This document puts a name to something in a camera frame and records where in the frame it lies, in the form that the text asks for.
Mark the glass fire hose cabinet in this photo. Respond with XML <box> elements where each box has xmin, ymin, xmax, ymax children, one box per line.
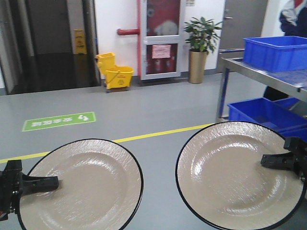
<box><xmin>138</xmin><ymin>0</ymin><xmax>186</xmax><ymax>81</ymax></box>

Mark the person in blue jacket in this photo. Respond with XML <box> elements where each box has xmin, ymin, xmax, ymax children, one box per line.
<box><xmin>263</xmin><ymin>0</ymin><xmax>307</xmax><ymax>101</ymax></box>

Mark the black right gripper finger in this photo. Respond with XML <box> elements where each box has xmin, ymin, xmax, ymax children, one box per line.
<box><xmin>260</xmin><ymin>153</ymin><xmax>300</xmax><ymax>172</ymax></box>

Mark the beige plate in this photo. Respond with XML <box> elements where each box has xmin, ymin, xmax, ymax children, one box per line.
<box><xmin>175</xmin><ymin>121</ymin><xmax>307</xmax><ymax>230</ymax></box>
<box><xmin>18</xmin><ymin>139</ymin><xmax>144</xmax><ymax>230</ymax></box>

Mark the blue bin lower shelf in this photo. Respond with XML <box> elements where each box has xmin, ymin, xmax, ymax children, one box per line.
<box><xmin>227</xmin><ymin>97</ymin><xmax>307</xmax><ymax>141</ymax></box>

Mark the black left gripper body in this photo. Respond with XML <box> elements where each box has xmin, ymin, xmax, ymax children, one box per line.
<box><xmin>0</xmin><ymin>160</ymin><xmax>23</xmax><ymax>220</ymax></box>

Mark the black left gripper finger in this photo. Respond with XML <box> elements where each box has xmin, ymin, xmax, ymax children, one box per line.
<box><xmin>21</xmin><ymin>174</ymin><xmax>59</xmax><ymax>193</ymax></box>

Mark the green floor sign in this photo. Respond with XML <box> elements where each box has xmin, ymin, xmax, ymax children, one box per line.
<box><xmin>22</xmin><ymin>112</ymin><xmax>96</xmax><ymax>132</ymax></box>

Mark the steel shelf table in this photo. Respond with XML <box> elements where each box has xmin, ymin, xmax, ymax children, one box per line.
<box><xmin>216</xmin><ymin>58</ymin><xmax>307</xmax><ymax>122</ymax></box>

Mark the plant in gold pot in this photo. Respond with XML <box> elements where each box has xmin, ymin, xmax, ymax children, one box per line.
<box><xmin>184</xmin><ymin>17</ymin><xmax>223</xmax><ymax>84</ymax></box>

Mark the yellow mop bucket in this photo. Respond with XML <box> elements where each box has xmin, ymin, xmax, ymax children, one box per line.
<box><xmin>95</xmin><ymin>52</ymin><xmax>134</xmax><ymax>91</ymax></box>

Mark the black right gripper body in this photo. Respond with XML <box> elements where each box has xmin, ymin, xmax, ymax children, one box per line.
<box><xmin>283</xmin><ymin>137</ymin><xmax>307</xmax><ymax>183</ymax></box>

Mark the blue bin on table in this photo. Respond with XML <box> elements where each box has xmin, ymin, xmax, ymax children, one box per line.
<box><xmin>243</xmin><ymin>36</ymin><xmax>307</xmax><ymax>72</ymax></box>

